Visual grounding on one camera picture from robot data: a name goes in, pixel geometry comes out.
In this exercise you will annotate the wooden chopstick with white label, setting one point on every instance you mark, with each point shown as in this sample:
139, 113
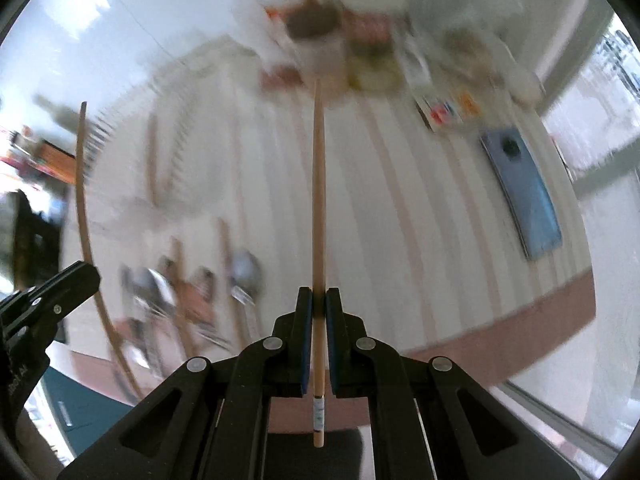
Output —
318, 240

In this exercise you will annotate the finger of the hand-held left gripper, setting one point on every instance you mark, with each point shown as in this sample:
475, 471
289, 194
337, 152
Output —
52, 292

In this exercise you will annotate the printed cards with red marks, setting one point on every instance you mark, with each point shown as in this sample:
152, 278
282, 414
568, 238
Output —
442, 110

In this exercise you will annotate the teal box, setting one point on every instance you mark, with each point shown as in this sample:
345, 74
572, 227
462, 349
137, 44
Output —
75, 405

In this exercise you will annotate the brown wooden furniture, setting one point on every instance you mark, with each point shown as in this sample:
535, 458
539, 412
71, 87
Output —
47, 160

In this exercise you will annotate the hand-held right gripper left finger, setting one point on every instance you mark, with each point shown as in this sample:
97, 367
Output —
306, 340

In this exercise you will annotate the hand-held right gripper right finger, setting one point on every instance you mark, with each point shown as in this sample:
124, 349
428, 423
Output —
332, 340

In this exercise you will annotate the plain wooden chopstick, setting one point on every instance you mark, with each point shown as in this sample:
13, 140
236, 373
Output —
86, 240

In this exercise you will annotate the striped tablecloth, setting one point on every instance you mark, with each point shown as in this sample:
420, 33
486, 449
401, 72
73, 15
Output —
400, 240

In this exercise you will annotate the brown round jar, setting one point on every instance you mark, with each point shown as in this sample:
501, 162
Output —
312, 22

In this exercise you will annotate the blue smartphone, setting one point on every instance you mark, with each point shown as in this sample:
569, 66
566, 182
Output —
522, 192

